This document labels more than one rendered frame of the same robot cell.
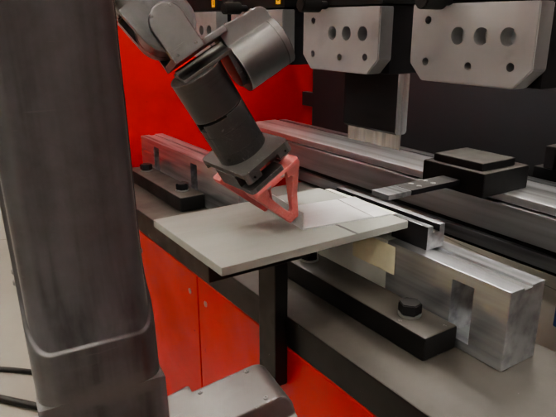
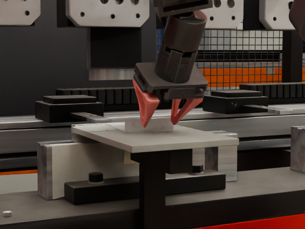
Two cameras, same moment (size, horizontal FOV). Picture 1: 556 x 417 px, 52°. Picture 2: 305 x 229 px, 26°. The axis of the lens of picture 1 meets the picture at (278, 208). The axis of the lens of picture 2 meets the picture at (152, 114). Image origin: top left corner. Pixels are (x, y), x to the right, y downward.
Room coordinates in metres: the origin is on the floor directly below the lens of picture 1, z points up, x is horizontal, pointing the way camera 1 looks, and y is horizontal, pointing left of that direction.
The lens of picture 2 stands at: (0.53, 1.07, 1.14)
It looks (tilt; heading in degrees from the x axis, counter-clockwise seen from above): 6 degrees down; 278
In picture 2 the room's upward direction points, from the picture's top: straight up
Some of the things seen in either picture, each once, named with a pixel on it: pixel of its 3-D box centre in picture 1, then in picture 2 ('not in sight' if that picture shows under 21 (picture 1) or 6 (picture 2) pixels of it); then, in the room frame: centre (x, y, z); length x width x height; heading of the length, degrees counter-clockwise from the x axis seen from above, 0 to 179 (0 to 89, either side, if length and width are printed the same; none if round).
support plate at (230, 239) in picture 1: (280, 223); (149, 135); (0.68, 0.00, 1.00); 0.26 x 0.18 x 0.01; 124
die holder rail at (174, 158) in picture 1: (196, 173); not in sight; (1.22, 0.18, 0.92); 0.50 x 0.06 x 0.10; 34
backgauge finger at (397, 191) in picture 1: (443, 176); (80, 110); (0.86, -0.25, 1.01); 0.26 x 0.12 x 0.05; 124
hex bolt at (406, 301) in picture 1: (409, 308); (195, 168); (0.61, -0.16, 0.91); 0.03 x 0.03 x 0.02
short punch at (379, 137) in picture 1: (374, 107); (114, 53); (0.76, -0.13, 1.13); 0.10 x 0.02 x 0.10; 34
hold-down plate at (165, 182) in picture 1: (163, 186); not in sight; (1.23, 0.25, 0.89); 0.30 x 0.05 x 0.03; 34
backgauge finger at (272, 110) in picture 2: not in sight; (252, 103); (0.51, -0.49, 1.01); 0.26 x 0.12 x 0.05; 124
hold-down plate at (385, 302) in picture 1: (353, 294); (147, 185); (0.70, -0.10, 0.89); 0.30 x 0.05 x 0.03; 34
